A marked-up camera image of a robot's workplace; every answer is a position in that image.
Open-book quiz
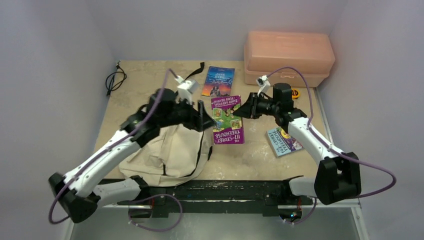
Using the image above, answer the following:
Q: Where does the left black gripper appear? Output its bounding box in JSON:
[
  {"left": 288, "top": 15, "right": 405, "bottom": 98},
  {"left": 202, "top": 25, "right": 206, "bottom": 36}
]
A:
[{"left": 159, "top": 95, "right": 216, "bottom": 132}]

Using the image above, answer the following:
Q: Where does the purple Treehouse paperback book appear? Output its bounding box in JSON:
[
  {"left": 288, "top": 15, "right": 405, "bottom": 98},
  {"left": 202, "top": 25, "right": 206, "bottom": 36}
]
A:
[{"left": 211, "top": 95, "right": 245, "bottom": 145}]

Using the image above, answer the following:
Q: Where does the beige canvas backpack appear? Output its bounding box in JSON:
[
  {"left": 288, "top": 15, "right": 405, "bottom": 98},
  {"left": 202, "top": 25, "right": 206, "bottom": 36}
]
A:
[{"left": 118, "top": 124, "right": 213, "bottom": 187}]

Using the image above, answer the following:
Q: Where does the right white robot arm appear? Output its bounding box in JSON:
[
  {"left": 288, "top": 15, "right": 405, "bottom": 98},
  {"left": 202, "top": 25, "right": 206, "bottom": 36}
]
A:
[{"left": 234, "top": 83, "right": 362, "bottom": 205}]

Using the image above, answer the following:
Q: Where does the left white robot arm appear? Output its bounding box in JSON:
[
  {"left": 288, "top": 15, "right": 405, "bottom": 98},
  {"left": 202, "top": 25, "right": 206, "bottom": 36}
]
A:
[{"left": 48, "top": 88, "right": 215, "bottom": 225}]

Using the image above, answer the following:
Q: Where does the Jane Eyre paperback book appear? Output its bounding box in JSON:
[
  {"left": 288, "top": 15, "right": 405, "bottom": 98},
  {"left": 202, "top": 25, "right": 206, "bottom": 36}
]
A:
[{"left": 201, "top": 66, "right": 235, "bottom": 98}]

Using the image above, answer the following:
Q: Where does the blue Treehouse paperback book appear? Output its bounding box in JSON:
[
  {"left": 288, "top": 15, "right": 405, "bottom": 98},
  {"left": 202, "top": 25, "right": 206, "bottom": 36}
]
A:
[{"left": 266, "top": 126, "right": 304, "bottom": 158}]

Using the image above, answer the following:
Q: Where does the yellow tape measure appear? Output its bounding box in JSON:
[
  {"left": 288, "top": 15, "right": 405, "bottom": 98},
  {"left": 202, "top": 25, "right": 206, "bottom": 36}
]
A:
[{"left": 291, "top": 88, "right": 301, "bottom": 99}]

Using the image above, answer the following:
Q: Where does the pink plastic storage box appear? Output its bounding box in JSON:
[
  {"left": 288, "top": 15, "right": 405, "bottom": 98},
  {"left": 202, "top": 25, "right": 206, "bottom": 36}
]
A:
[{"left": 244, "top": 31, "right": 335, "bottom": 88}]

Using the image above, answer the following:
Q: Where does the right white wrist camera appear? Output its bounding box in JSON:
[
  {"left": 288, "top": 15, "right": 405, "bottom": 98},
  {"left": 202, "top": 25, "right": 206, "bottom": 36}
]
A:
[{"left": 256, "top": 75, "right": 271, "bottom": 96}]

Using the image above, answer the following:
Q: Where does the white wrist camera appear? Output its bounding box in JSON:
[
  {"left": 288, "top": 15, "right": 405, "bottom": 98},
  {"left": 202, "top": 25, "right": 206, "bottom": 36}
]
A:
[
  {"left": 175, "top": 75, "right": 199, "bottom": 105},
  {"left": 256, "top": 75, "right": 271, "bottom": 96}
]

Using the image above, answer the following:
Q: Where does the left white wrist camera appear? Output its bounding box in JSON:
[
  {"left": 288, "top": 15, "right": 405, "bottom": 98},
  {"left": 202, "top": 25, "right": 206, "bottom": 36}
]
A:
[{"left": 175, "top": 75, "right": 199, "bottom": 105}]

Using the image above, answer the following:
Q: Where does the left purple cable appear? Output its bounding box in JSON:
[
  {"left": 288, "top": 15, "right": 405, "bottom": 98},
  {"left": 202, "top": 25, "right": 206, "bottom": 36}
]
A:
[{"left": 48, "top": 68, "right": 180, "bottom": 225}]

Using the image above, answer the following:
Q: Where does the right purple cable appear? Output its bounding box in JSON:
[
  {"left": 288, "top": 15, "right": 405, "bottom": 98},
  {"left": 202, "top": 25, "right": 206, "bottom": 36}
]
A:
[{"left": 264, "top": 66, "right": 398, "bottom": 201}]

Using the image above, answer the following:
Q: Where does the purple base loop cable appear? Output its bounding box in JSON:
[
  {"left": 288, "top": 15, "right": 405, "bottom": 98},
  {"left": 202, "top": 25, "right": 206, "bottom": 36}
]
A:
[{"left": 127, "top": 192, "right": 184, "bottom": 233}]

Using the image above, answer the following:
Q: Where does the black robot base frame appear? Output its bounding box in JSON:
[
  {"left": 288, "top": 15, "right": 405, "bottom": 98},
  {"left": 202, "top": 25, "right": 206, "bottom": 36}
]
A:
[{"left": 115, "top": 180, "right": 313, "bottom": 218}]

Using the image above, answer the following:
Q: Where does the black coiled cable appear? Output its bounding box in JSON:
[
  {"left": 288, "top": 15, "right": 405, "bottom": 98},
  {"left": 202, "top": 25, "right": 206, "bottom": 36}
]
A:
[{"left": 105, "top": 61, "right": 128, "bottom": 97}]

